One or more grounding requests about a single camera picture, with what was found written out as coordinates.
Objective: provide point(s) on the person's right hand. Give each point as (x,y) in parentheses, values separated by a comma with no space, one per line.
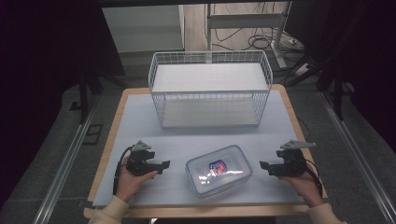
(305,186)

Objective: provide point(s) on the white metal desk frame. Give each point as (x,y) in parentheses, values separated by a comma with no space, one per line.
(246,28)

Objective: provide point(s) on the white power strip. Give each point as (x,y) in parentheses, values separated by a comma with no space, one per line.
(301,70)

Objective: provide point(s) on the person's left hand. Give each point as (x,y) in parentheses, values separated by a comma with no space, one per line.
(134,182)

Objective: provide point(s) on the pale blue table mat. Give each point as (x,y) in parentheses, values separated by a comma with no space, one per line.
(199,149)

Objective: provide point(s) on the white cabinet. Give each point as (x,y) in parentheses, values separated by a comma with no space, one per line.
(143,28)

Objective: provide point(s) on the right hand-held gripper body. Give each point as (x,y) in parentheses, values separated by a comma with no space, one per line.
(292,161)

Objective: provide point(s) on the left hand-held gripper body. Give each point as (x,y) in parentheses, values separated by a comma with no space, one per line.
(140,158)

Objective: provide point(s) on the clear plastic food container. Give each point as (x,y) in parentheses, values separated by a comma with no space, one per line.
(218,170)

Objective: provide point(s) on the black stand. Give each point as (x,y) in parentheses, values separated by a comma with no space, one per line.
(334,81)
(88,84)

